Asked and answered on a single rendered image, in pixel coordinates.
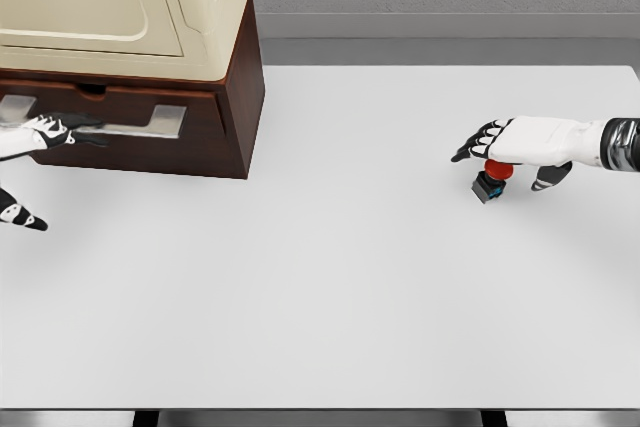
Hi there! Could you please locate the silver drawer handle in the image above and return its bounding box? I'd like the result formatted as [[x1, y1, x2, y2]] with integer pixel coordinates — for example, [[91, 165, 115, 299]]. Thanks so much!
[[0, 94, 189, 144]]

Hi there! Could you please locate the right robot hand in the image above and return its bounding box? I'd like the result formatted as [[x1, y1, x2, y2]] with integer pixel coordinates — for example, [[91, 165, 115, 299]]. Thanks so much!
[[450, 116, 577, 193]]

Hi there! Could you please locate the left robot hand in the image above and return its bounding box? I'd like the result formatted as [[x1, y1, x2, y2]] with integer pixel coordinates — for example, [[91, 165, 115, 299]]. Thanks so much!
[[0, 113, 105, 233]]

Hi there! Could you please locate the brown cabinet with cream top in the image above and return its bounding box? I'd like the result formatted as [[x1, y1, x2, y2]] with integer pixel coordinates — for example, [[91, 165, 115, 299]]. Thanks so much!
[[0, 0, 266, 181]]

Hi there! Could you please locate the red button switch black base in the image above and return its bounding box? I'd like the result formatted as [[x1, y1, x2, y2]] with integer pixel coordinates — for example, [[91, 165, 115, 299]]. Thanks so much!
[[470, 158, 516, 206]]

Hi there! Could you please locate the brown cabinet drawer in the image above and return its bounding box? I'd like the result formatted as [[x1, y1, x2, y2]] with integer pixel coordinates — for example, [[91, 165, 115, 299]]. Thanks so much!
[[0, 77, 227, 171]]

